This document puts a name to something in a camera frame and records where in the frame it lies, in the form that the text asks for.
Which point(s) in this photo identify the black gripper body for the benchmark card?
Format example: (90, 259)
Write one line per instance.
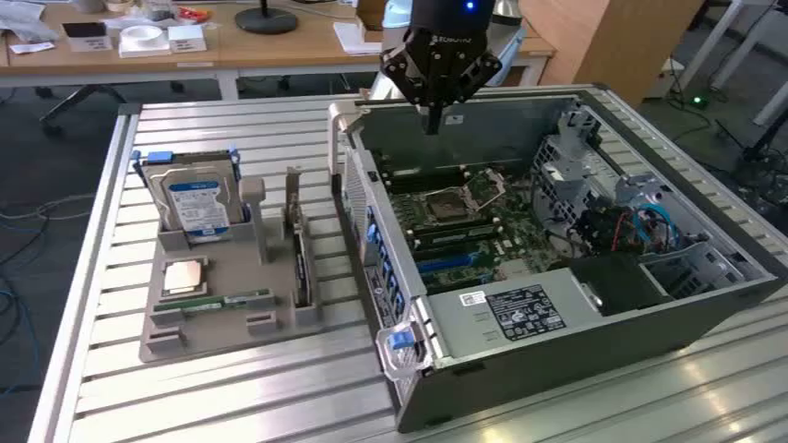
(449, 27)

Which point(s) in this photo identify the black low-profile graphics card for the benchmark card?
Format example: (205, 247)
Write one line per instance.
(301, 267)

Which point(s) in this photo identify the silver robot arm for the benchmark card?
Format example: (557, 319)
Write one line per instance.
(384, 85)

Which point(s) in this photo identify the white paper stack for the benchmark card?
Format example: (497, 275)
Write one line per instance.
(353, 39)

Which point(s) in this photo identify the brown cardboard box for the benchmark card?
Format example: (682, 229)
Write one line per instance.
(369, 14)

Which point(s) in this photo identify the wooden desk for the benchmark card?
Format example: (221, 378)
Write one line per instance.
(122, 64)
(277, 46)

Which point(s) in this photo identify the wooden cabinet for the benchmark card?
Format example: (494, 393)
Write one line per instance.
(614, 46)

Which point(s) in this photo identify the black round lamp base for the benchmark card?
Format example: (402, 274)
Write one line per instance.
(264, 23)

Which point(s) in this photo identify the CPU socket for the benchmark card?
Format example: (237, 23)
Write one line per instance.
(442, 207)

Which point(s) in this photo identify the white floor box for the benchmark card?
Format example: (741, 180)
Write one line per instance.
(672, 78)

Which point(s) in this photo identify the green motherboard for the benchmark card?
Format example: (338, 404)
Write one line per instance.
(510, 231)

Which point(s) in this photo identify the black device with green light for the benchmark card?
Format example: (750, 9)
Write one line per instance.
(697, 100)

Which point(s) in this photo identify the small white box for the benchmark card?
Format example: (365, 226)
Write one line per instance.
(184, 34)

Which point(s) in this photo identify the installed green RAM stick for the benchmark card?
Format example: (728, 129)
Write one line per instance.
(458, 234)

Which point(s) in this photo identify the black RAM slot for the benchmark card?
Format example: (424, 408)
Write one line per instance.
(449, 252)
(424, 239)
(449, 244)

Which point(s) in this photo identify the flat white box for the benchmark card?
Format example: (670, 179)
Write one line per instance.
(144, 51)

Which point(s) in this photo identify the silver chipset heatsink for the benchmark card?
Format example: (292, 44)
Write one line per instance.
(518, 269)

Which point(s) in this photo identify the hard disk with blue caddy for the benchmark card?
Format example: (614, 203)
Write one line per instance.
(190, 203)

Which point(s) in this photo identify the white tape roll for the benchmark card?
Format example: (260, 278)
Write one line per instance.
(125, 34)

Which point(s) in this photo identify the black stand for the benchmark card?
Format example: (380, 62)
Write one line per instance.
(762, 138)

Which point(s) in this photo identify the beige cup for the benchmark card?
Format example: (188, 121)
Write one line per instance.
(117, 4)

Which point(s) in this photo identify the grey parts rack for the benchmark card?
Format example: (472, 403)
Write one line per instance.
(233, 277)

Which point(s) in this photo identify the white box with black lid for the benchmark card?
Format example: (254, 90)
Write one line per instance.
(85, 30)

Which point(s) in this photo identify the grey cup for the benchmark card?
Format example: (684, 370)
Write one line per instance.
(89, 5)

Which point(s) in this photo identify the black chair base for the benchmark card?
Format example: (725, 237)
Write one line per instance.
(68, 105)

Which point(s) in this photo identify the grey power supply unit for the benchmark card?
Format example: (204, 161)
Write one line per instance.
(454, 323)

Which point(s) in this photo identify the metal disk bay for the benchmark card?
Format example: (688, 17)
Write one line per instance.
(696, 272)

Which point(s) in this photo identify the CPU with copper lid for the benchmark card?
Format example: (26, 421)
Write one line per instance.
(182, 277)

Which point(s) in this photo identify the loose green RAM stick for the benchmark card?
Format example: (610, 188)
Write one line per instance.
(209, 302)

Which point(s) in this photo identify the blue case latch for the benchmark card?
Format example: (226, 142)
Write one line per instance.
(402, 343)

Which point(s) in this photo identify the white card with red print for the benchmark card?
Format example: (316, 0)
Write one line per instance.
(30, 48)

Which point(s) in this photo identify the clear plastic bag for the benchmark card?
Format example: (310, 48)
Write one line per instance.
(24, 23)

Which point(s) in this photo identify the grey open PC case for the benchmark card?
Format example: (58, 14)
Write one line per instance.
(553, 369)

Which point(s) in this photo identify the white table frame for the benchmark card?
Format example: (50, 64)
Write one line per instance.
(705, 41)

